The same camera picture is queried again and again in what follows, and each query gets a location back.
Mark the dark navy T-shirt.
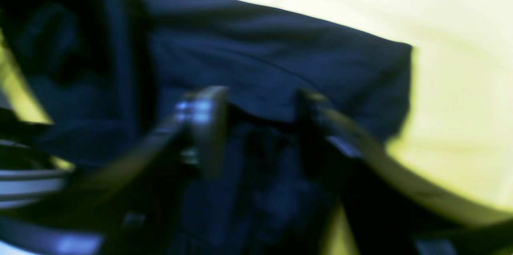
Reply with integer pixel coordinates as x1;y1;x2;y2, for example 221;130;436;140
0;0;413;255

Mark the yellow table cloth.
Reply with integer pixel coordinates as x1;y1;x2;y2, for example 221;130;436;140
1;0;512;255

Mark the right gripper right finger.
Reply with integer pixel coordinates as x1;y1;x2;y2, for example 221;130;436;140
297;89;512;255

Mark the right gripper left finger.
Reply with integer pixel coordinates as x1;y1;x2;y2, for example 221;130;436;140
1;86;228;255

